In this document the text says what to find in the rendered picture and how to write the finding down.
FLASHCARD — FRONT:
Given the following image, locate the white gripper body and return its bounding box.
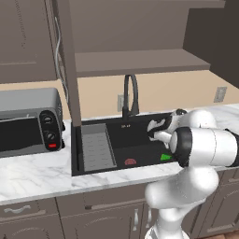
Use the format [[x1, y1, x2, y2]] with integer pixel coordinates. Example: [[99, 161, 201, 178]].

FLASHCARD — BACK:
[[146, 118, 174, 149]]

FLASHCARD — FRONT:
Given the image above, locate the green sponge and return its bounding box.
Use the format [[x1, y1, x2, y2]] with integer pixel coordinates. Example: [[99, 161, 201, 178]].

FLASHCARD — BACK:
[[160, 153, 173, 162]]

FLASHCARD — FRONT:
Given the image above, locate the black sink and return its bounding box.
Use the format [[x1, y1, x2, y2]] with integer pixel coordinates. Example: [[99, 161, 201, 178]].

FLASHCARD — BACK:
[[70, 111, 189, 177]]

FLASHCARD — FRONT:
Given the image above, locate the red dish brush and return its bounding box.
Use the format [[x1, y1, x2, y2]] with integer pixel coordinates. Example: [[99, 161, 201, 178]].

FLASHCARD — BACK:
[[123, 158, 138, 166]]

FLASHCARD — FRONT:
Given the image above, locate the grey ridged sink tray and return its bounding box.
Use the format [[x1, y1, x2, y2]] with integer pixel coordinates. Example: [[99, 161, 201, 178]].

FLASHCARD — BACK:
[[80, 122, 118, 173]]

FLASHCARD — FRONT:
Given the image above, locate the brown cabinet shelf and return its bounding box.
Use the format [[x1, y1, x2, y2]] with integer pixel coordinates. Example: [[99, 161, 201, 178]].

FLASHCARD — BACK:
[[74, 48, 212, 78]]

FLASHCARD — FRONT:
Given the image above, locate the brown base cabinet door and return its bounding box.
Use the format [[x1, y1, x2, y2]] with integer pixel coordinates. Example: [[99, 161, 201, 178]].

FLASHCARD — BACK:
[[60, 204, 145, 239], [139, 204, 161, 239], [197, 182, 239, 239], [0, 214, 65, 239]]

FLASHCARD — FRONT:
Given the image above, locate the open brown cabinet door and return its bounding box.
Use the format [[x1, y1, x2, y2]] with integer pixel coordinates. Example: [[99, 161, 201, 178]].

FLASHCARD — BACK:
[[56, 0, 83, 128], [182, 0, 239, 90]]

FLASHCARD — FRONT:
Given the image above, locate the black tap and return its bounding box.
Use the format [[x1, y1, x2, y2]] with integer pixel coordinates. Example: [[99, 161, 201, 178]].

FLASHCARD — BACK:
[[121, 73, 140, 121]]

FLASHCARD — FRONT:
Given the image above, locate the brown false drawer front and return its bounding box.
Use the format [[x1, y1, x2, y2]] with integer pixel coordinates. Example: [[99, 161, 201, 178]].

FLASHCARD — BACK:
[[55, 182, 148, 218]]

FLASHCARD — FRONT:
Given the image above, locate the grey toaster oven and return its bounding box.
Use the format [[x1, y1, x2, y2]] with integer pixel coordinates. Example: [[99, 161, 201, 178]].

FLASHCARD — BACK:
[[0, 87, 66, 159]]

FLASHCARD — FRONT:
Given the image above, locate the grey wall socket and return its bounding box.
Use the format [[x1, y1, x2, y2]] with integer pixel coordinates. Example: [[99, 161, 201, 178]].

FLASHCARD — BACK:
[[117, 93, 125, 113], [213, 86, 228, 104]]

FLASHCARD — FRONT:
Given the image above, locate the silver base door handle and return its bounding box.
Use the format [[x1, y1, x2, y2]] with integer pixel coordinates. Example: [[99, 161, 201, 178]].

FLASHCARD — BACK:
[[146, 208, 153, 230], [133, 208, 140, 232]]

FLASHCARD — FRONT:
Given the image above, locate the silver cabinet door handle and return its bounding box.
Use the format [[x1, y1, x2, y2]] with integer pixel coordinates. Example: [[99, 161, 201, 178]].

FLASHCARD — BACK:
[[53, 16, 70, 96]]

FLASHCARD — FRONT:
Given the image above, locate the silver curved drawer handle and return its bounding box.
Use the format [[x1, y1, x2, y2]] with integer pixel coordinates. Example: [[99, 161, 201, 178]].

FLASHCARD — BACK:
[[3, 204, 33, 215]]

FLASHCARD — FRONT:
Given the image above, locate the closed brown wall cabinet door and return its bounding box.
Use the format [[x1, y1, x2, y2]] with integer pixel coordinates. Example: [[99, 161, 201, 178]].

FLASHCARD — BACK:
[[0, 0, 59, 85]]

